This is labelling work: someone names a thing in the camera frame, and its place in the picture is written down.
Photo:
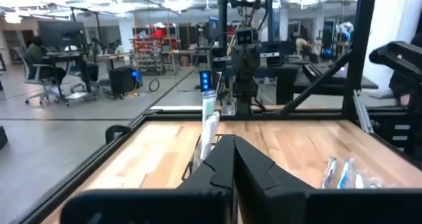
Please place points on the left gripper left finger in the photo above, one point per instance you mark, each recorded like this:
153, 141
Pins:
198, 201

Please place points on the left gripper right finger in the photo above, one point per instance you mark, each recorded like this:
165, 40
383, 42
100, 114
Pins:
280, 204

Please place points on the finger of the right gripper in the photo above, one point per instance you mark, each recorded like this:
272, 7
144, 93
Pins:
253, 61
239, 61

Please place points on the blue white toothbrush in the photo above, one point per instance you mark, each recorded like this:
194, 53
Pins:
346, 174

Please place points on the green white toothbrush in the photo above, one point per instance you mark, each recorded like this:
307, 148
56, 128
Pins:
359, 181

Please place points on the black box blue lights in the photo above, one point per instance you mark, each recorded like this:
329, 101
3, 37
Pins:
205, 80

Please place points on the black work table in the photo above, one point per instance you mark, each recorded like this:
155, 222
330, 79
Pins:
287, 85

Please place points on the person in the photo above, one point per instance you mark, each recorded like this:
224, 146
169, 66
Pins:
301, 44
397, 85
34, 56

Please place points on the black laptop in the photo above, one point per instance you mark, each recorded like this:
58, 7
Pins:
316, 72

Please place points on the red parts shelving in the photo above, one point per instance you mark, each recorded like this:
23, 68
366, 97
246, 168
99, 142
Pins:
148, 46

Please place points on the black computer tower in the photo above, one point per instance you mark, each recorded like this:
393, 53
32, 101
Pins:
122, 80

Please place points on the silver aluminium extrusion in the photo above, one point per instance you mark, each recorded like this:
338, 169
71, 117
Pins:
362, 112

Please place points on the black office desk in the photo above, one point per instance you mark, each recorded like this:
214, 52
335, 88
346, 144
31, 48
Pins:
66, 55

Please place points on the black computer monitor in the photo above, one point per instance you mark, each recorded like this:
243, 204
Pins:
61, 34

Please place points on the grey office chair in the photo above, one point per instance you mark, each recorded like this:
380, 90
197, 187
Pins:
33, 75

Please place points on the black floor box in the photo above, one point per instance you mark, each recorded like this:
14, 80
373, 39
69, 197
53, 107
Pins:
2, 138

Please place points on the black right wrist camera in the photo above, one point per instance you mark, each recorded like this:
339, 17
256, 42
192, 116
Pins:
245, 37

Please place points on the black rig frame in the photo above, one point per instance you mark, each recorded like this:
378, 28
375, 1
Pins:
357, 52

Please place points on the black frame bracket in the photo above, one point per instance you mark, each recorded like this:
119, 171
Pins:
110, 131

